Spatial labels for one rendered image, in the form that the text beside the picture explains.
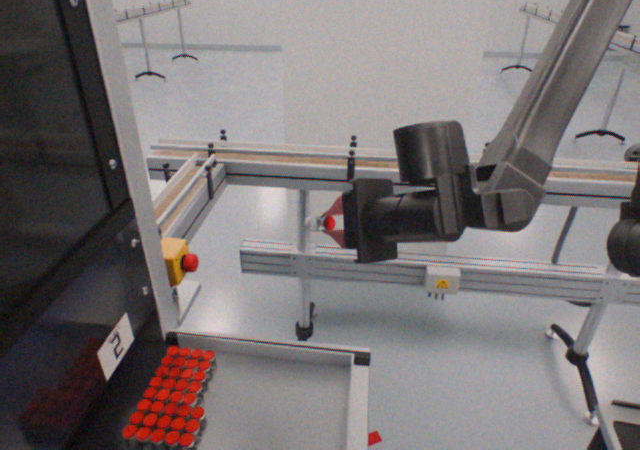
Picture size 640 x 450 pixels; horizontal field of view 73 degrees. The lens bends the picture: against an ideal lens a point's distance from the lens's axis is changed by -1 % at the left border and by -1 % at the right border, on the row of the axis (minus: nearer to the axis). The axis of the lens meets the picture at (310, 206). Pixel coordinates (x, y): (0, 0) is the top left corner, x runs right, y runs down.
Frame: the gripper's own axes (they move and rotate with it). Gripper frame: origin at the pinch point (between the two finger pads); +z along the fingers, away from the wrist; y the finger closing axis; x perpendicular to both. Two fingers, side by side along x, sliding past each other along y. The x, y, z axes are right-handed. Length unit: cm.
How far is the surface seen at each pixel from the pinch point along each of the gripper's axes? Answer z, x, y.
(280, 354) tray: 23.9, -6.1, -24.0
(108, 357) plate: 25.6, 23.6, -18.2
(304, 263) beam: 91, -63, -14
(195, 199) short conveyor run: 74, -12, 10
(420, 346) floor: 85, -121, -58
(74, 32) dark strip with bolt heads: 12.6, 28.9, 25.6
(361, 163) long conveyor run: 60, -67, 20
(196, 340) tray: 34.9, 5.7, -20.8
